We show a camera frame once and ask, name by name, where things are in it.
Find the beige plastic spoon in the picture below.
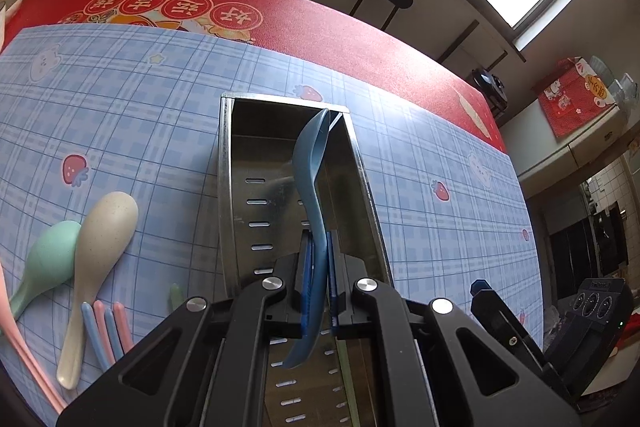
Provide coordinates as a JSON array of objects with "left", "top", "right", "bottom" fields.
[{"left": 56, "top": 192, "right": 139, "bottom": 390}]

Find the green plastic spoon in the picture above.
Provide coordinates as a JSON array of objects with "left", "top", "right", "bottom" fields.
[{"left": 10, "top": 220, "right": 81, "bottom": 321}]

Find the blue chopstick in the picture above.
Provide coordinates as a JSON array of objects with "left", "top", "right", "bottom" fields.
[{"left": 81, "top": 301, "right": 112, "bottom": 372}]

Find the red printed tablecloth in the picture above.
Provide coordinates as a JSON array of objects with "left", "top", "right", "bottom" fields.
[{"left": 6, "top": 0, "right": 506, "bottom": 150}]

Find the black object on floor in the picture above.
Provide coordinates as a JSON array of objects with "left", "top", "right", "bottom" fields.
[{"left": 471, "top": 68, "right": 508, "bottom": 118}]

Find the red cloth on refrigerator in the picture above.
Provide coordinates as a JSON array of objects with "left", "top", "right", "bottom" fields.
[{"left": 534, "top": 56, "right": 615, "bottom": 139}]

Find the blue plaid placemat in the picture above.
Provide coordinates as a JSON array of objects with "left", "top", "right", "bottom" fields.
[{"left": 1, "top": 24, "right": 544, "bottom": 426}]

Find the white refrigerator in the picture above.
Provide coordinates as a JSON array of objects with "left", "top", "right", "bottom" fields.
[{"left": 499, "top": 56, "right": 640, "bottom": 188}]

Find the blue plastic spoon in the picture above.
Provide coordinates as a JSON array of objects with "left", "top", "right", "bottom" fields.
[{"left": 283, "top": 109, "right": 331, "bottom": 369}]

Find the pink plastic spoon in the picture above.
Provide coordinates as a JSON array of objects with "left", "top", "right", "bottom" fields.
[{"left": 0, "top": 268, "right": 66, "bottom": 415}]

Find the green chopstick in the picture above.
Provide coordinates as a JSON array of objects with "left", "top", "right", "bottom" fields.
[
  {"left": 169, "top": 283, "right": 186, "bottom": 312},
  {"left": 336, "top": 340, "right": 360, "bottom": 427}
]

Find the pink chopstick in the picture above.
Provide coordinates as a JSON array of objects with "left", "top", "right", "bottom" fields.
[
  {"left": 93, "top": 300, "right": 124, "bottom": 364},
  {"left": 113, "top": 303, "right": 134, "bottom": 353}
]

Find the stainless steel utensil tray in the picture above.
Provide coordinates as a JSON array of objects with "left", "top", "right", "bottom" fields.
[{"left": 217, "top": 93, "right": 392, "bottom": 426}]

